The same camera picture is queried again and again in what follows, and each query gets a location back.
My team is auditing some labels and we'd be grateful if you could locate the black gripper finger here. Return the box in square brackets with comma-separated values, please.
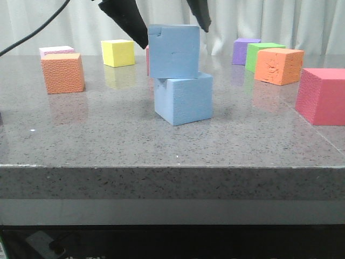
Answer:
[98, 0, 148, 49]
[187, 0, 211, 33]

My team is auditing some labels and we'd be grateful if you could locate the blue dented foam cube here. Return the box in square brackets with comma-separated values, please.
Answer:
[148, 24, 200, 79]

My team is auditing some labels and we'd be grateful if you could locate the light blue foam cube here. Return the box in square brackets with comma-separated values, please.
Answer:
[154, 72, 213, 126]

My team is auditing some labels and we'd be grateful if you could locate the yellow foam cube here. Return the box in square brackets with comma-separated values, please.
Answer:
[101, 39, 135, 67]

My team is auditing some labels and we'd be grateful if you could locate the red foam cube back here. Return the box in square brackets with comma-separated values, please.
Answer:
[145, 45, 150, 76]

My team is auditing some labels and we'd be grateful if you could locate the purple foam cube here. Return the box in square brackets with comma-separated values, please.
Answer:
[232, 38, 261, 65]

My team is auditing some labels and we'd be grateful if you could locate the green foam cube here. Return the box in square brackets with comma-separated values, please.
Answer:
[245, 43, 286, 73]

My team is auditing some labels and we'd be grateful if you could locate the pink foam cube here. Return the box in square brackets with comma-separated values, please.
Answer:
[39, 46, 75, 58]

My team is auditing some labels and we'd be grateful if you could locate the orange foam cube left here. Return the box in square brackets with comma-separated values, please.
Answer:
[40, 53, 85, 94]

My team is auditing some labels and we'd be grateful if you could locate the orange foam cube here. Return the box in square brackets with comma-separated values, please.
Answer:
[40, 53, 85, 94]
[254, 48, 305, 86]

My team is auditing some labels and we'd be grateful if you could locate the orange foam cube right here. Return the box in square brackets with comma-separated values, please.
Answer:
[254, 48, 305, 86]

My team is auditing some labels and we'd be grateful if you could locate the grey curtain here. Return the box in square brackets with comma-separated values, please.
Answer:
[1, 1, 344, 56]

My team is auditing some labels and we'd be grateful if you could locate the large red foam cube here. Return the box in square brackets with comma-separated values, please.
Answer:
[295, 68, 344, 126]

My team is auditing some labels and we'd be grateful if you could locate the black cable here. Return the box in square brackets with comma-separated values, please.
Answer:
[0, 0, 70, 57]

